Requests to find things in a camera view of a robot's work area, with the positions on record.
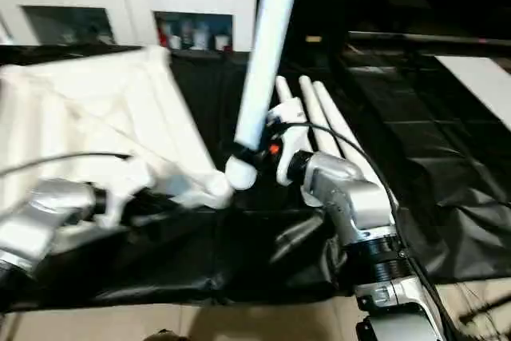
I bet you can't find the white plastic table leg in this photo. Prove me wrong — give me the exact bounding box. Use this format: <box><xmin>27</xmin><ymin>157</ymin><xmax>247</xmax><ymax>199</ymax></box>
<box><xmin>297</xmin><ymin>75</ymin><xmax>346</xmax><ymax>158</ymax></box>
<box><xmin>224</xmin><ymin>0</ymin><xmax>305</xmax><ymax>191</ymax></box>
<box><xmin>312</xmin><ymin>79</ymin><xmax>362</xmax><ymax>168</ymax></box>
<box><xmin>275</xmin><ymin>75</ymin><xmax>308</xmax><ymax>130</ymax></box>

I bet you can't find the white plastic table top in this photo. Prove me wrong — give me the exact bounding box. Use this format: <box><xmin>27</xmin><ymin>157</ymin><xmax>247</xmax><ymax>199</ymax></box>
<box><xmin>0</xmin><ymin>46</ymin><xmax>235</xmax><ymax>226</ymax></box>

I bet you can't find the black plastic mat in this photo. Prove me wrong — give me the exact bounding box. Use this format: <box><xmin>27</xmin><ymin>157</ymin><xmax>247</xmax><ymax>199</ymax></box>
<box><xmin>0</xmin><ymin>42</ymin><xmax>511</xmax><ymax>311</ymax></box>

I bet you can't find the white flat board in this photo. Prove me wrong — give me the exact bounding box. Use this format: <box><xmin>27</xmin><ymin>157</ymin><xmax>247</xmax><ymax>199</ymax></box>
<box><xmin>435</xmin><ymin>55</ymin><xmax>511</xmax><ymax>131</ymax></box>

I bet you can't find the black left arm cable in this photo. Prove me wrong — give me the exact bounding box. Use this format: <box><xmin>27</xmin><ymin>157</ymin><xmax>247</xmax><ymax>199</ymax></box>
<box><xmin>0</xmin><ymin>152</ymin><xmax>135</xmax><ymax>180</ymax></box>

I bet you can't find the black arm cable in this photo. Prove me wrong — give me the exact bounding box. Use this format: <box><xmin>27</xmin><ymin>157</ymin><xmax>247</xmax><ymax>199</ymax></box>
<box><xmin>274</xmin><ymin>121</ymin><xmax>450</xmax><ymax>341</ymax></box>
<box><xmin>0</xmin><ymin>152</ymin><xmax>135</xmax><ymax>180</ymax></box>

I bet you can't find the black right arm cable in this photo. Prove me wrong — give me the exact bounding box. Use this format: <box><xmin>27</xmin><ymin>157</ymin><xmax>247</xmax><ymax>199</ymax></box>
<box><xmin>274</xmin><ymin>121</ymin><xmax>450</xmax><ymax>341</ymax></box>

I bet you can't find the black metal rail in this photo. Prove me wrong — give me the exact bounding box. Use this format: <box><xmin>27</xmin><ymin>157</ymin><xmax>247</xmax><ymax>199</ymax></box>
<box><xmin>347</xmin><ymin>30</ymin><xmax>511</xmax><ymax>46</ymax></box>

